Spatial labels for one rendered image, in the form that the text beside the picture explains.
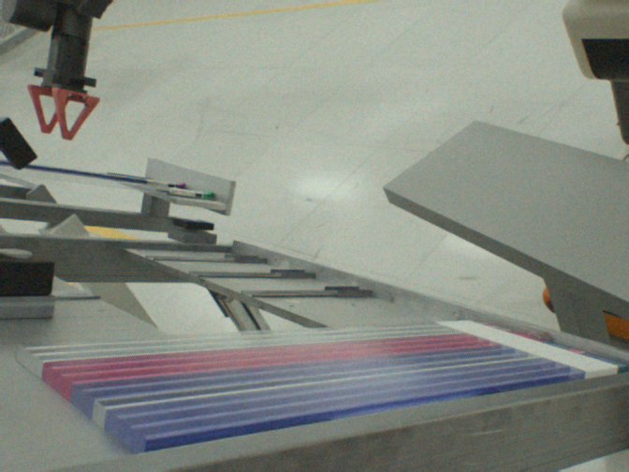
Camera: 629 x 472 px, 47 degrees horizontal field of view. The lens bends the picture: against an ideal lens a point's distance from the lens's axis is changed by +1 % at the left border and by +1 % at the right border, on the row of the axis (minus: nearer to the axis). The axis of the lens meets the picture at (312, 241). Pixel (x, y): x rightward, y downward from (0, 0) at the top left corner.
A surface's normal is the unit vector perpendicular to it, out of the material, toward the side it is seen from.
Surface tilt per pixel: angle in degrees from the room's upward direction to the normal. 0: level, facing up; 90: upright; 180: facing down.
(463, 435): 90
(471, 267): 0
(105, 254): 90
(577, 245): 0
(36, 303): 90
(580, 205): 0
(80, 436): 42
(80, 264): 90
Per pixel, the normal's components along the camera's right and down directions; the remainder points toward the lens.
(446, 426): 0.66, 0.17
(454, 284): -0.39, -0.76
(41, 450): 0.15, -0.98
